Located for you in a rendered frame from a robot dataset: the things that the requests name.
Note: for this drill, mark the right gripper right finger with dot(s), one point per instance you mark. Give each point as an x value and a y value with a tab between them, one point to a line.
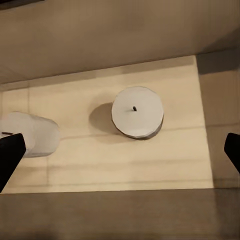
232	149

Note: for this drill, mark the pillar candle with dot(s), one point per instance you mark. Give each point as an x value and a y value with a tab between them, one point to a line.
137	112
42	136

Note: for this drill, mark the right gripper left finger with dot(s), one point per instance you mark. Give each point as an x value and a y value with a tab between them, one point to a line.
12	150

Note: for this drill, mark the cabinet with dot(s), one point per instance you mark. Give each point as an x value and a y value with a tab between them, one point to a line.
67	60

